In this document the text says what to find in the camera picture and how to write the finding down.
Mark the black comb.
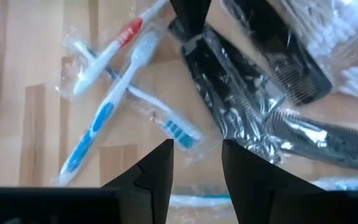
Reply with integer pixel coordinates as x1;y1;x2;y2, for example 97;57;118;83
264;110;358;172
168;18;284;164
222;0;334;105

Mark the teal white toothbrush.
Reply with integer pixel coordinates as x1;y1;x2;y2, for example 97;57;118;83
168;176;358;208

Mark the red white toothbrush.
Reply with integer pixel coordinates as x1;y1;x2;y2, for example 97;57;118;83
61;0;173;97

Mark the wrapped blue handle toothbrush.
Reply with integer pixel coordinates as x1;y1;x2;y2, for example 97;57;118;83
53;29;161;187

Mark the wrapped dark-blue striped toothbrush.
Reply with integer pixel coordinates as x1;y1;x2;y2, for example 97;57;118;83
70;39;204;153

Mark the clear bag of cotton swabs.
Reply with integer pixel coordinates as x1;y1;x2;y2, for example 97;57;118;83
278;0;358;58

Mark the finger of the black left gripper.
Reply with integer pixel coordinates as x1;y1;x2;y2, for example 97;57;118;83
169;0;195;40
191;0;213;40

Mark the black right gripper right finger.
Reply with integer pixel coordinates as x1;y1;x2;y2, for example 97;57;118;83
222;139;323;224

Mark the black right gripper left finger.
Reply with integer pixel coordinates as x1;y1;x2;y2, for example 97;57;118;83
101;139;174;224

